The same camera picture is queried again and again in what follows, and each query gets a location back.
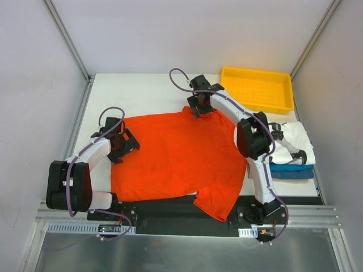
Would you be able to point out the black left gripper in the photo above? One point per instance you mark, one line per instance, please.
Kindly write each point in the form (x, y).
(126, 145)

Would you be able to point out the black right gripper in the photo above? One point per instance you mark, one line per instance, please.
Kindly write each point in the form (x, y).
(199, 106)

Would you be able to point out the orange t-shirt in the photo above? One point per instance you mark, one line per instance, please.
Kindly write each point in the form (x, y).
(179, 155)

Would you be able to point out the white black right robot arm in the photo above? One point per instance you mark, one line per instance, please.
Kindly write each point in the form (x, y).
(253, 140)

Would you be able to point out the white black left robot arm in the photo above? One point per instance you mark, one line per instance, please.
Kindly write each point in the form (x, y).
(69, 181)

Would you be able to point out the yellow plastic tray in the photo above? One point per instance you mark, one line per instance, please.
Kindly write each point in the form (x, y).
(259, 90)

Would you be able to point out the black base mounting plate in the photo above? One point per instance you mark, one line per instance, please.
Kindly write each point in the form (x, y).
(228, 228)

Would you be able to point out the white printed folded t-shirt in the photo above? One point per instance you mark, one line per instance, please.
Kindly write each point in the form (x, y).
(292, 144)

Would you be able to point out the blue folded t-shirt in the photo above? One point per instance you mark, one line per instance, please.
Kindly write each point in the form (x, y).
(291, 171)

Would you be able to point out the left slotted cable duct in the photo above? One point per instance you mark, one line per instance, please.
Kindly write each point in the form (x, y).
(90, 228)

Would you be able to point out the slotted cable duct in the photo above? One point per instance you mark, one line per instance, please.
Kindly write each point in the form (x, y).
(90, 228)
(248, 232)

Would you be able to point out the right slotted cable duct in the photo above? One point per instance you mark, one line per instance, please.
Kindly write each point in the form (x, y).
(248, 232)

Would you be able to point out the aluminium frame rail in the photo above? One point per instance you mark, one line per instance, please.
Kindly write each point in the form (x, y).
(315, 216)

